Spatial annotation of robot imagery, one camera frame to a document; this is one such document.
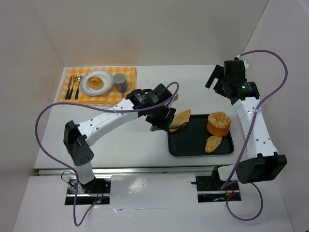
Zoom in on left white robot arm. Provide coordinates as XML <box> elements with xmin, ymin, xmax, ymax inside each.
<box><xmin>63</xmin><ymin>84</ymin><xmax>178</xmax><ymax>192</ymax></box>

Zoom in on donut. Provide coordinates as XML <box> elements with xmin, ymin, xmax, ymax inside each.
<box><xmin>86</xmin><ymin>76</ymin><xmax>104</xmax><ymax>90</ymax></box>

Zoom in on black-handled knife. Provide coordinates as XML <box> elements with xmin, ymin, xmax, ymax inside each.
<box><xmin>65</xmin><ymin>75</ymin><xmax>73</xmax><ymax>100</ymax></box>

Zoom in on purple cable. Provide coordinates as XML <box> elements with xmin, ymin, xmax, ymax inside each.
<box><xmin>220</xmin><ymin>49</ymin><xmax>289</xmax><ymax>221</ymax></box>
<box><xmin>35</xmin><ymin>81</ymin><xmax>180</xmax><ymax>227</ymax></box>

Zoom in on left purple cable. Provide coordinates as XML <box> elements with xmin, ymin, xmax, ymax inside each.
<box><xmin>35</xmin><ymin>81</ymin><xmax>180</xmax><ymax>227</ymax></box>

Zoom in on black-handled fork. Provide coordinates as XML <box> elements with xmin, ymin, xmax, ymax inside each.
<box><xmin>68</xmin><ymin>74</ymin><xmax>78</xmax><ymax>100</ymax></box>

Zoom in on round sponge cake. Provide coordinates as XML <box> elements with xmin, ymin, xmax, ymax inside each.
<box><xmin>206</xmin><ymin>111</ymin><xmax>231</xmax><ymax>137</ymax></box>

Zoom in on metal tongs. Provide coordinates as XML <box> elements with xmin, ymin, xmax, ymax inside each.
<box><xmin>149</xmin><ymin>122</ymin><xmax>189</xmax><ymax>132</ymax></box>

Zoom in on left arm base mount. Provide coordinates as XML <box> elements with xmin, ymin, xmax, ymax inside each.
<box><xmin>65</xmin><ymin>176</ymin><xmax>112</xmax><ymax>205</ymax></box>

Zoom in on black tray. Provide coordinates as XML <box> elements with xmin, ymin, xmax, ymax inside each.
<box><xmin>168</xmin><ymin>114</ymin><xmax>234</xmax><ymax>157</ymax></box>

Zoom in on purple mug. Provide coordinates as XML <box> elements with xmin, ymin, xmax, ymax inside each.
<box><xmin>112</xmin><ymin>73</ymin><xmax>127</xmax><ymax>93</ymax></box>

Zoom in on croissant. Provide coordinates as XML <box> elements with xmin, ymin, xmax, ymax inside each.
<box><xmin>170</xmin><ymin>109</ymin><xmax>191</xmax><ymax>132</ymax></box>

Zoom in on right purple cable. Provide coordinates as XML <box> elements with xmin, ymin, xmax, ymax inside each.
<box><xmin>220</xmin><ymin>49</ymin><xmax>289</xmax><ymax>221</ymax></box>

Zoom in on white paper plate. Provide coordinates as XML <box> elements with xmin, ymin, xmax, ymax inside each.
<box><xmin>80</xmin><ymin>70</ymin><xmax>113</xmax><ymax>96</ymax></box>

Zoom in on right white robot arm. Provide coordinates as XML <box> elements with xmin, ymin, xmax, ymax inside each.
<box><xmin>205</xmin><ymin>58</ymin><xmax>287</xmax><ymax>188</ymax></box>

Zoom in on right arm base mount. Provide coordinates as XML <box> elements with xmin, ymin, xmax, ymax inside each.
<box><xmin>191</xmin><ymin>171</ymin><xmax>242</xmax><ymax>203</ymax></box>

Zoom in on oval bread roll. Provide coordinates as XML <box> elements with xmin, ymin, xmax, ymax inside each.
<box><xmin>205</xmin><ymin>136</ymin><xmax>222</xmax><ymax>153</ymax></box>

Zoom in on black-handled spoon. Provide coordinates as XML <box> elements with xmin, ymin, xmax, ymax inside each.
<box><xmin>74</xmin><ymin>76</ymin><xmax>82</xmax><ymax>100</ymax></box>

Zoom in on metal rail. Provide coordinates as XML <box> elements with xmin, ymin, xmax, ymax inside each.
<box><xmin>37</xmin><ymin>166</ymin><xmax>219</xmax><ymax>176</ymax></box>

